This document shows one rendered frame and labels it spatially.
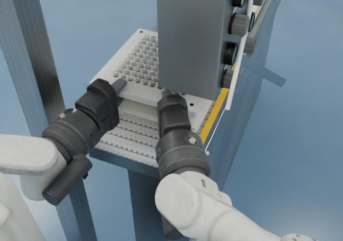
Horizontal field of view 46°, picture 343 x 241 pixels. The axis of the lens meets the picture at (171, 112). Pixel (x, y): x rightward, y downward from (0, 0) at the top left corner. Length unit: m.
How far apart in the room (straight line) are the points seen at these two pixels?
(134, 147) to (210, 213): 0.36
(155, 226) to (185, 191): 0.77
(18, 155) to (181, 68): 0.30
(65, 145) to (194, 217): 0.28
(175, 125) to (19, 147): 0.27
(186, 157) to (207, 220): 0.14
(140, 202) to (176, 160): 0.62
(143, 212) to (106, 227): 0.44
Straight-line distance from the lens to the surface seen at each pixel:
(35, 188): 0.75
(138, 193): 1.25
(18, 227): 0.33
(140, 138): 0.91
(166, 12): 0.62
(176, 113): 0.74
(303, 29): 2.98
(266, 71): 1.00
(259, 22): 1.26
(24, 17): 0.71
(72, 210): 1.06
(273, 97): 2.33
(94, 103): 0.78
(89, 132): 0.76
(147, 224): 1.37
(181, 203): 0.60
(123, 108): 0.88
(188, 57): 0.64
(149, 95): 0.83
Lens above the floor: 1.47
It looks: 43 degrees down
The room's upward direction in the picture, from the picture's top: straight up
